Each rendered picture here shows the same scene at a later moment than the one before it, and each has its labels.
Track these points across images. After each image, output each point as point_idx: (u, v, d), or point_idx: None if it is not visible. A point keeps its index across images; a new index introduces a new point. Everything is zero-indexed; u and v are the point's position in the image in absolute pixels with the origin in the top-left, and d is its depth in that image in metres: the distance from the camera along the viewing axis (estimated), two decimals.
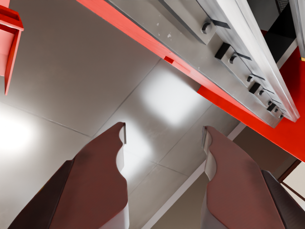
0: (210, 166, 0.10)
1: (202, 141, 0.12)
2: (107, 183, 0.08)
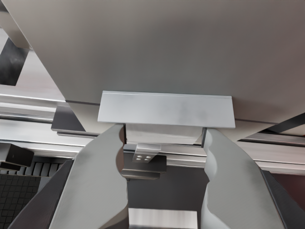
0: (210, 166, 0.10)
1: (202, 141, 0.12)
2: (107, 183, 0.08)
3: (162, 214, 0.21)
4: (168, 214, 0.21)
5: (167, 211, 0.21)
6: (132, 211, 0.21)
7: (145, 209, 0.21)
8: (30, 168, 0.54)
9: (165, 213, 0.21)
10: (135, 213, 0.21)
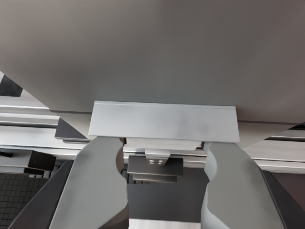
0: (210, 166, 0.10)
1: (202, 141, 0.12)
2: (107, 183, 0.08)
3: (171, 226, 0.19)
4: (178, 226, 0.19)
5: (176, 223, 0.20)
6: (138, 223, 0.20)
7: (152, 221, 0.20)
8: (55, 171, 0.57)
9: (174, 226, 0.19)
10: (141, 225, 0.19)
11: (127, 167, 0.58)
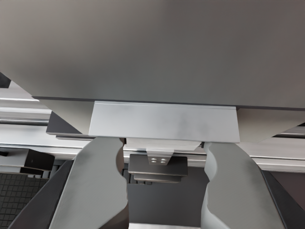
0: (210, 166, 0.10)
1: (202, 141, 0.12)
2: (107, 183, 0.08)
3: None
4: None
5: (181, 228, 0.17)
6: (138, 228, 0.17)
7: (154, 225, 0.17)
8: (54, 171, 0.55)
9: None
10: None
11: (128, 166, 0.56)
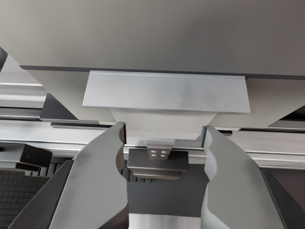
0: (210, 166, 0.10)
1: (202, 141, 0.12)
2: (107, 183, 0.08)
3: (177, 222, 0.16)
4: (185, 222, 0.16)
5: (183, 219, 0.16)
6: (137, 218, 0.16)
7: (154, 216, 0.16)
8: (51, 169, 0.54)
9: (181, 221, 0.16)
10: (141, 221, 0.16)
11: None
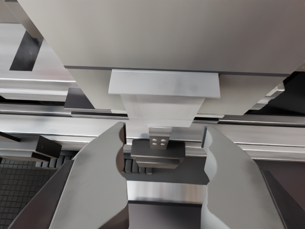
0: (210, 166, 0.10)
1: (202, 141, 0.12)
2: (107, 183, 0.08)
3: (173, 187, 0.21)
4: (179, 187, 0.21)
5: (178, 185, 0.21)
6: (142, 184, 0.21)
7: (155, 182, 0.21)
8: (60, 161, 0.58)
9: (176, 186, 0.21)
10: (145, 186, 0.21)
11: (130, 156, 0.59)
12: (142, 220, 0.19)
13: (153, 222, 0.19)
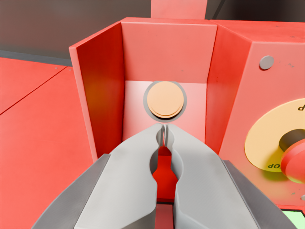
0: (176, 164, 0.10)
1: (165, 140, 0.12)
2: (138, 183, 0.08)
3: None
4: None
5: None
6: None
7: None
8: None
9: None
10: None
11: None
12: None
13: None
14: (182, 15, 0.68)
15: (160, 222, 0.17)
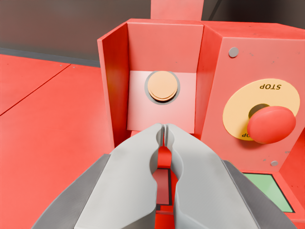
0: (176, 164, 0.10)
1: (165, 140, 0.12)
2: (138, 183, 0.08)
3: None
4: None
5: None
6: None
7: None
8: None
9: None
10: None
11: None
12: None
13: None
14: (180, 15, 0.72)
15: (158, 181, 0.21)
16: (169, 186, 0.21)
